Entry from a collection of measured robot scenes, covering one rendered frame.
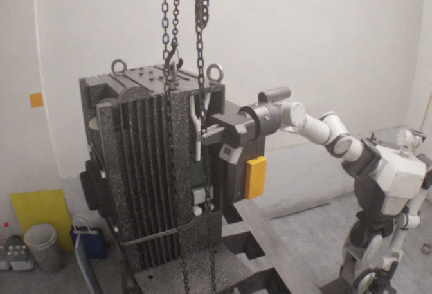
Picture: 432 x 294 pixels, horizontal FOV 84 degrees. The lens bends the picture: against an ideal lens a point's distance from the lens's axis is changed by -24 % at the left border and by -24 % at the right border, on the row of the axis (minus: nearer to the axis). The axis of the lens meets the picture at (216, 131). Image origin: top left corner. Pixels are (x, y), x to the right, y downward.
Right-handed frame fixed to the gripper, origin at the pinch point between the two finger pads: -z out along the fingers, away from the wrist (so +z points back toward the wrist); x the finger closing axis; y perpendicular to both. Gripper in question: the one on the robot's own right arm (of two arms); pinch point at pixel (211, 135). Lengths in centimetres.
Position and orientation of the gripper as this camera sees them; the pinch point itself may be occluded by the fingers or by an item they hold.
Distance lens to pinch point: 69.1
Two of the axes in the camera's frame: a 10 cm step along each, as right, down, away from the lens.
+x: -5.8, -2.9, 7.6
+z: 8.1, -2.5, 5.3
